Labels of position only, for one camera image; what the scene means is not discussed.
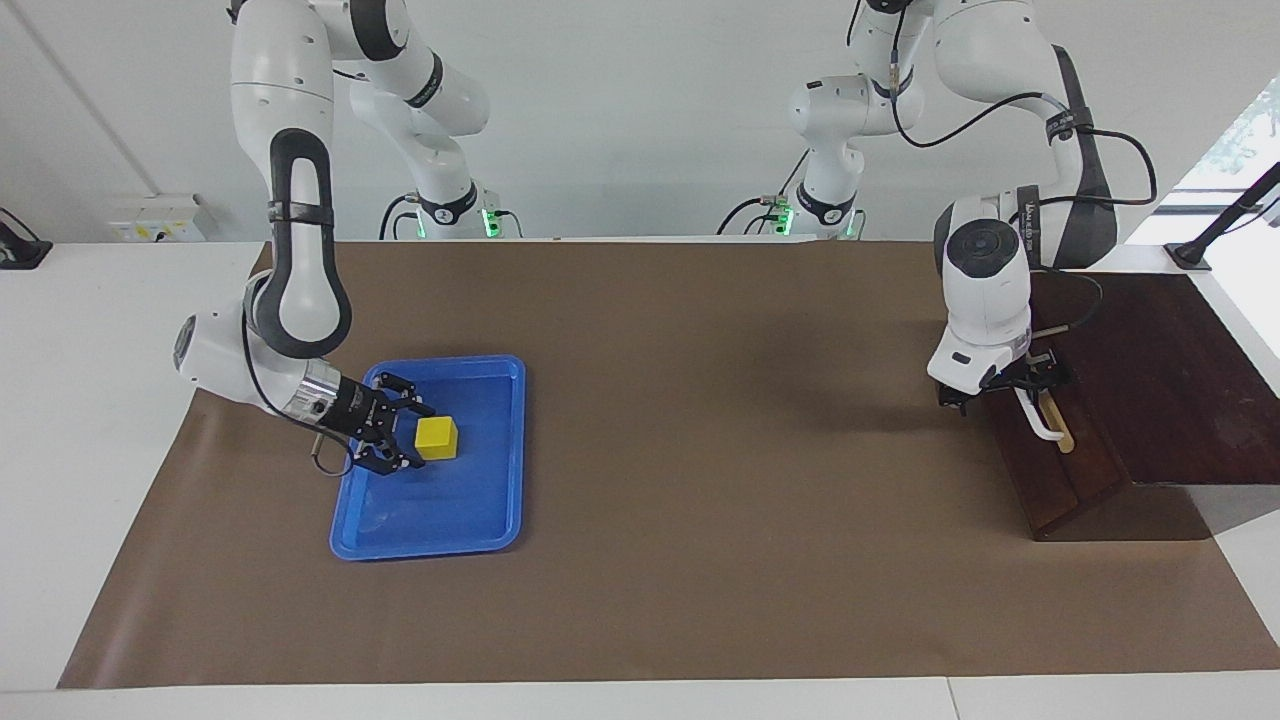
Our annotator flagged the dark wood drawer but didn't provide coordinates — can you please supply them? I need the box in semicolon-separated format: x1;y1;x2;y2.
988;385;1131;536

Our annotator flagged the black camera stand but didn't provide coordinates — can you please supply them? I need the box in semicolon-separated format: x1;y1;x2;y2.
1165;160;1280;273

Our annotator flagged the brown table mat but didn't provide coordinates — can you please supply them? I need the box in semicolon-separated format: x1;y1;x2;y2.
57;238;1280;691

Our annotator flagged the white drawer handle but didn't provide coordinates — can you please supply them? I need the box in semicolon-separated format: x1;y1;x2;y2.
1014;388;1067;442

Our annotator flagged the dark wooden drawer cabinet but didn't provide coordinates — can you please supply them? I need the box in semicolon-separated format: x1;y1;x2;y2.
985;270;1280;543

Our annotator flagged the black desk device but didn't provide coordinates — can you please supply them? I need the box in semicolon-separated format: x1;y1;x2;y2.
0;208;53;271

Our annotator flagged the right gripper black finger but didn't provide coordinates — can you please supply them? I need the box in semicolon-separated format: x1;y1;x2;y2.
350;444;427;477
372;372;437;419

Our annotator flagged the blue plastic tray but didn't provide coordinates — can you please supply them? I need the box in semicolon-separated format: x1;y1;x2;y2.
329;354;528;562

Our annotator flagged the black right base cable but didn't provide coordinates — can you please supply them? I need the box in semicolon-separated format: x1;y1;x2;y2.
378;193;421;241

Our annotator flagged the black left base cable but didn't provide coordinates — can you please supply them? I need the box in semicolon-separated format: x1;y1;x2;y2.
716;150;813;237

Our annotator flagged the white wall socket box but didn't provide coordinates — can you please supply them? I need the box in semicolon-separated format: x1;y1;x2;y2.
108;193;219;243

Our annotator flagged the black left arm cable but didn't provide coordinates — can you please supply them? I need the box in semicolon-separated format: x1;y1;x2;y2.
848;0;1159;333

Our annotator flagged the black base cable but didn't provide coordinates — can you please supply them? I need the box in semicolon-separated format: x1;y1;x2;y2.
378;193;421;241
716;150;813;237

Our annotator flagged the yellow cube block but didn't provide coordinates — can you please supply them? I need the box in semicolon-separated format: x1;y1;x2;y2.
415;416;460;462

